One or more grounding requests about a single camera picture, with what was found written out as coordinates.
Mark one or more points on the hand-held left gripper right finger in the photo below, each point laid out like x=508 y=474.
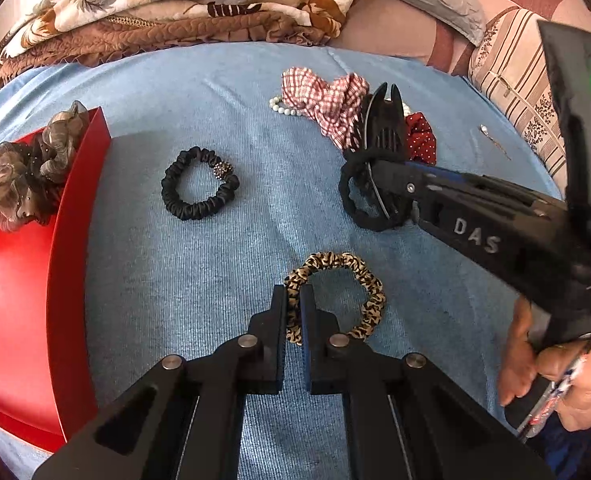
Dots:
x=316 y=355

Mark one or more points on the grey organza scrunchie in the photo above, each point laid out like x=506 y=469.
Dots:
x=13 y=185

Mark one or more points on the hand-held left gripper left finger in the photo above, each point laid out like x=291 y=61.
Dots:
x=270 y=350

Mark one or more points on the red box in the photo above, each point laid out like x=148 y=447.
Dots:
x=15 y=310

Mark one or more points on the blue blanket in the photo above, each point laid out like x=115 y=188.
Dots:
x=225 y=110

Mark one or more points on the red dotted scrunchie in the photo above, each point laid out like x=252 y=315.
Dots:
x=420 y=141

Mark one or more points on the dark blue clothing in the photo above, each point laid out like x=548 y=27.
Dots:
x=575 y=455

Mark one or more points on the striped floral pillow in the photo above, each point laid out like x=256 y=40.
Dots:
x=515 y=65

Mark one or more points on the black claw clip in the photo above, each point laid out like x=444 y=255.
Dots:
x=385 y=130

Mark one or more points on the leopard print scrunchie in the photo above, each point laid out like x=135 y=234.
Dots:
x=371 y=305

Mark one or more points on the red checked scrunchie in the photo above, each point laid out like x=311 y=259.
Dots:
x=325 y=100

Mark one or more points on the pink bed sheet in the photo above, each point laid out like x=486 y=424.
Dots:
x=390 y=30

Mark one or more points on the metal hairpin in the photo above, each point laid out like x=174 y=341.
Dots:
x=484 y=130

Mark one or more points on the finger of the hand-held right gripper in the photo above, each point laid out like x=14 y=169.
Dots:
x=445 y=172
x=393 y=180

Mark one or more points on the black beaded scrunchie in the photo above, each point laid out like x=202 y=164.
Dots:
x=169 y=195

